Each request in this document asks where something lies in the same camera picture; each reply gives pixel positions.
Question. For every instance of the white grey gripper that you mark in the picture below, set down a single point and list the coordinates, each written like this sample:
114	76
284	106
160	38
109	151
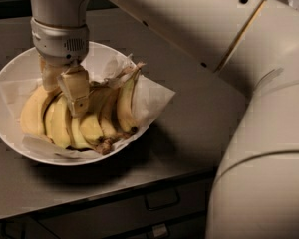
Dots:
58	45

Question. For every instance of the yellow banana with dark tip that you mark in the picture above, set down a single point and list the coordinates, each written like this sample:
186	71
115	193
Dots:
89	123

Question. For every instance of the long yellow banana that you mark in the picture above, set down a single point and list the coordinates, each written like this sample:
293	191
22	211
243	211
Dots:
62	139

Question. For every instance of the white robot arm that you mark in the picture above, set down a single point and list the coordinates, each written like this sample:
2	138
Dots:
223	160

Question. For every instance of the large white bowl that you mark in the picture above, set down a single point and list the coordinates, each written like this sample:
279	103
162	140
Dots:
18	79

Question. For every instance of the small yellow inner banana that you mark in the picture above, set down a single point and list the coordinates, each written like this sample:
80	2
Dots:
105	119

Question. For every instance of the white paper liner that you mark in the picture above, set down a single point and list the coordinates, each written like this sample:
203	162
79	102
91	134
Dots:
149	100

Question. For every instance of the middle drawer handle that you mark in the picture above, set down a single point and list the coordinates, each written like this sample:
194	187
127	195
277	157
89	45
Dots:
161	199

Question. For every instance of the left drawer handle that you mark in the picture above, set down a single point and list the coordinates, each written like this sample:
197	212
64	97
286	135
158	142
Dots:
12	230

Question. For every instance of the lower drawer handle with label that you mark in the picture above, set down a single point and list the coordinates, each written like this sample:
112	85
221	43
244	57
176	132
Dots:
159	231

